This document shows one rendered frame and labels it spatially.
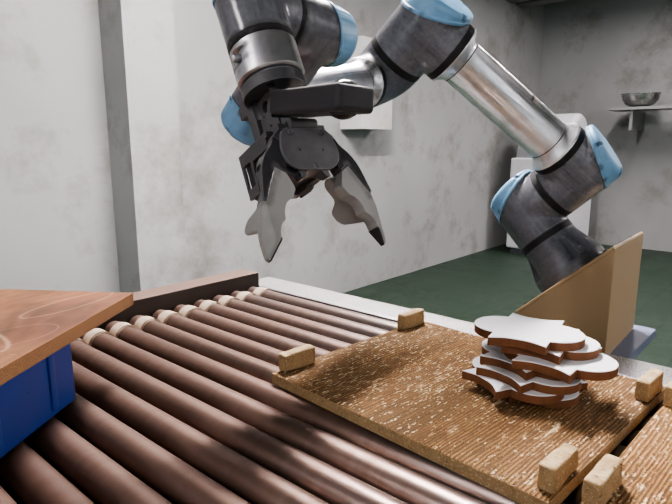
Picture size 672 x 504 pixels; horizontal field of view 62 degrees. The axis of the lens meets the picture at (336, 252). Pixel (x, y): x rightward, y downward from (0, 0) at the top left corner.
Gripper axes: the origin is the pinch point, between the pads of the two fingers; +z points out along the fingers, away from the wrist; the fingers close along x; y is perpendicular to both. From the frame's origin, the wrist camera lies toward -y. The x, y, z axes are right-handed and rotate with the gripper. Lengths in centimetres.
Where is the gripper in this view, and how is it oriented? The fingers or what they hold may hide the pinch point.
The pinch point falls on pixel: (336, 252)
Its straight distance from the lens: 55.5
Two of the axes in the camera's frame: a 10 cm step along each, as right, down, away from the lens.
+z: 2.8, 9.4, -1.7
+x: -7.6, 1.1, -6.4
